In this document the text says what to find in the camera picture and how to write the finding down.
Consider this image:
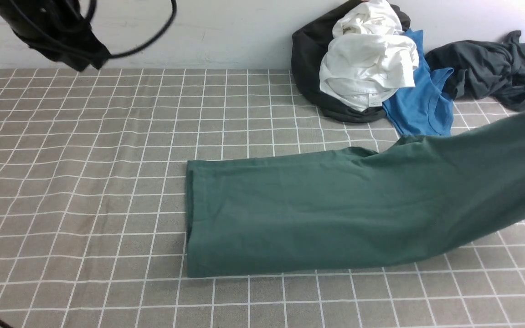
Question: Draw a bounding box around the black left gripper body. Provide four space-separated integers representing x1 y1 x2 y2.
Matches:
0 0 111 72

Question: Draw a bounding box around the green long sleeve shirt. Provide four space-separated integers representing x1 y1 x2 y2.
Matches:
185 113 525 278

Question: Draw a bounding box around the white crumpled shirt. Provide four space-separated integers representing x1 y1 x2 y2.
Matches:
319 0 419 112

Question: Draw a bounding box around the blue shirt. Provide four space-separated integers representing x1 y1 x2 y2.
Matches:
383 29 453 136

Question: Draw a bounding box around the dark grey crumpled shirt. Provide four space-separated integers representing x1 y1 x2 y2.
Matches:
425 31 525 112

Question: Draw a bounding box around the grey checkered tablecloth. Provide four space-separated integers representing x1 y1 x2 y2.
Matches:
0 69 525 328

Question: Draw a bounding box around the black garment under pile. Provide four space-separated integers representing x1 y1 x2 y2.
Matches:
291 0 411 124

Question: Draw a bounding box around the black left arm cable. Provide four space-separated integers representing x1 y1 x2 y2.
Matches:
0 0 177 328

